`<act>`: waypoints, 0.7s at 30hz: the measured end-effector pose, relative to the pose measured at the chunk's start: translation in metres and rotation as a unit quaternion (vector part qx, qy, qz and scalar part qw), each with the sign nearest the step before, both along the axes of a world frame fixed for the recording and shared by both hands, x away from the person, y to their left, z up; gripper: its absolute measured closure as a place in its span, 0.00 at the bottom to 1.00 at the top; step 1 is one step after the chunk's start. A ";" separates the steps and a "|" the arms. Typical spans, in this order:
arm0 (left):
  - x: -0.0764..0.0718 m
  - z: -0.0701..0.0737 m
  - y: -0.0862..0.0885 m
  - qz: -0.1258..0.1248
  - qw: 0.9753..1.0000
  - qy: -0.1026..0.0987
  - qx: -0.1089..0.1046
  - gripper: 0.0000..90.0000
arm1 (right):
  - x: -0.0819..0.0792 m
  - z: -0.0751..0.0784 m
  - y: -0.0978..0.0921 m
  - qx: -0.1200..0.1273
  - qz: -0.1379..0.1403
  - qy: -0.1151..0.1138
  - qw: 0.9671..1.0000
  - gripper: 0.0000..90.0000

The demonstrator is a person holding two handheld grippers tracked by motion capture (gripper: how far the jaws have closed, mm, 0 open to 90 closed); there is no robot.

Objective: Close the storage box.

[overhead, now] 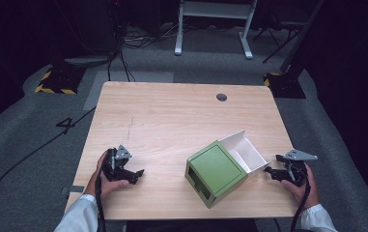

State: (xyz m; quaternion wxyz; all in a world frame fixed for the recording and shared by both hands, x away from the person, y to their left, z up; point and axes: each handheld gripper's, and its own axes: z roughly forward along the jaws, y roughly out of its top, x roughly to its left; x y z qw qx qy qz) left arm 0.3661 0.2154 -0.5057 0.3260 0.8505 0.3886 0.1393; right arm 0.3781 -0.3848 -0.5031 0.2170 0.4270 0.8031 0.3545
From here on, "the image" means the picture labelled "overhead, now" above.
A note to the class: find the white drawer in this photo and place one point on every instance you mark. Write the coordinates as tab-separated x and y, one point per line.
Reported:
245	152

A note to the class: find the person's right hand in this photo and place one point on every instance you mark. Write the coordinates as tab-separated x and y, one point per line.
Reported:
301	192

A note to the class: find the person's left hand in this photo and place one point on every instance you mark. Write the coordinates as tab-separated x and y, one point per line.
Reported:
107	186

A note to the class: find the black striped stand base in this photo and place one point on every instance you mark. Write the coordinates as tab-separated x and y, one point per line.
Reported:
59	83
284	85

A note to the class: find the white table frame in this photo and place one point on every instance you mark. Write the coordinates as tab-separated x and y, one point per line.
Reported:
216	11

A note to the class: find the grey tape strip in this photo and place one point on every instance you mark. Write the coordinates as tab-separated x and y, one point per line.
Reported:
76	189

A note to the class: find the grey slanted pole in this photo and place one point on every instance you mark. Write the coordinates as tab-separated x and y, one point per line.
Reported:
301	35

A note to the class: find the black tripod stand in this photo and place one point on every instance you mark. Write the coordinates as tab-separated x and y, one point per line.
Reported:
278	36

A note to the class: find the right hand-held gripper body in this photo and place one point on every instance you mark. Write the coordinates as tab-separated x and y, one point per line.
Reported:
296	168

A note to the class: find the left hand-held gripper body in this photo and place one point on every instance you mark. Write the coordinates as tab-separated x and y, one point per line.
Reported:
115	164

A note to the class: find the green box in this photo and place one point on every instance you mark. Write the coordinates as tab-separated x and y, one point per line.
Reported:
216	175

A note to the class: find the dark equipment on stand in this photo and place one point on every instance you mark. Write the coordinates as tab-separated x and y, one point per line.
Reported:
91	35

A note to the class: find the grey table grommet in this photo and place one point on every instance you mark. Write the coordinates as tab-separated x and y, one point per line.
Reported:
221	97

